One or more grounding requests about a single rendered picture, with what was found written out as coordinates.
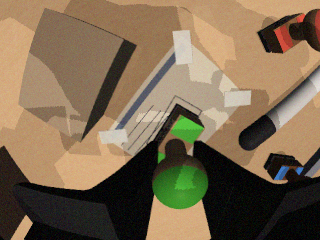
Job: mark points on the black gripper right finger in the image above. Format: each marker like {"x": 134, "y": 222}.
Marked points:
{"x": 242, "y": 206}

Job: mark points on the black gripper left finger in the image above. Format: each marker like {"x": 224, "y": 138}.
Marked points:
{"x": 118, "y": 208}

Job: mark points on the grey flat bar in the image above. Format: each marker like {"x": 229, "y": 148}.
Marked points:
{"x": 312, "y": 165}

